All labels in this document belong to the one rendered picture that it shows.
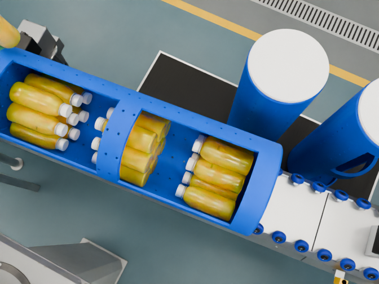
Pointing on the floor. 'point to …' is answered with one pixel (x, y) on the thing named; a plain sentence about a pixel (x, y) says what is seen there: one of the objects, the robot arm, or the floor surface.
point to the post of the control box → (18, 182)
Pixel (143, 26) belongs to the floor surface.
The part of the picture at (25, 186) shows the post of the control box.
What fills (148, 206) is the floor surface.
